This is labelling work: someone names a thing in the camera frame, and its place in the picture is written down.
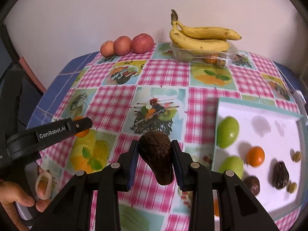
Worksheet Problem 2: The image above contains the small yellowish fruit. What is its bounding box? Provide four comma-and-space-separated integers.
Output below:
287, 182, 297, 193

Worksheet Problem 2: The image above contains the middle red apple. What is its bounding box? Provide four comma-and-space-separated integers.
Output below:
113, 35, 131, 56

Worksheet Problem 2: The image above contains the clear plastic fruit container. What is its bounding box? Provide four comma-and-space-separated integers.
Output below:
170, 41, 238, 67

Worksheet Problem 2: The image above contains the green fruit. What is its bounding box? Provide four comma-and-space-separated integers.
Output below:
217, 116, 240, 149
218, 156, 244, 179

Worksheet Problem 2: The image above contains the long dark brown fruit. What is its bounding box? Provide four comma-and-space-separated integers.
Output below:
137, 131, 174, 186

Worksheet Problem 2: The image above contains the lower yellow banana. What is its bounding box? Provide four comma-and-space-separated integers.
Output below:
170, 20, 229, 52

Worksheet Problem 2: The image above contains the small orange tangerine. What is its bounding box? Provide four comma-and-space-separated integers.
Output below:
73, 116, 89, 138

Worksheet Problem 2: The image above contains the large red apple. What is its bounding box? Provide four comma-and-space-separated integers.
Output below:
131, 33, 154, 54

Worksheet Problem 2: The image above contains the person left hand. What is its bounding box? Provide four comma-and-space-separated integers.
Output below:
1, 169, 51, 230

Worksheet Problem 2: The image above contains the dark wrinkled fruit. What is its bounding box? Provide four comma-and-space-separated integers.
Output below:
273, 161, 289, 189

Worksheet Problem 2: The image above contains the yellow banana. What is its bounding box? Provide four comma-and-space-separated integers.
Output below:
170, 20, 229, 52
171, 9, 242, 41

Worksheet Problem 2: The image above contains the round dark passion fruit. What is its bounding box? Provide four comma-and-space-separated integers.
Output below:
243, 176, 260, 196

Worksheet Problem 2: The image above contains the white black device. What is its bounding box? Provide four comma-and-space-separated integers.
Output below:
293, 90, 307, 121

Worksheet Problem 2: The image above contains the upper yellow banana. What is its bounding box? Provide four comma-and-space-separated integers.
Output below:
171, 9, 242, 41

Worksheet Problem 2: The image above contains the pink checkered fruit tablecloth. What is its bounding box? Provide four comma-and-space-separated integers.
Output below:
26, 42, 306, 231

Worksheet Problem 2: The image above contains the large orange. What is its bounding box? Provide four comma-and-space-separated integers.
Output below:
246, 146, 265, 167

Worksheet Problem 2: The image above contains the small tan fruit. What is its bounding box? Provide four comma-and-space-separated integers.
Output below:
292, 151, 302, 162

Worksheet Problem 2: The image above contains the white tray teal rim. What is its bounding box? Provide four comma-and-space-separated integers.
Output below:
211, 98, 307, 221

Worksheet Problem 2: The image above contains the small peach apple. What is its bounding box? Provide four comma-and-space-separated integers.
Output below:
100, 40, 115, 57

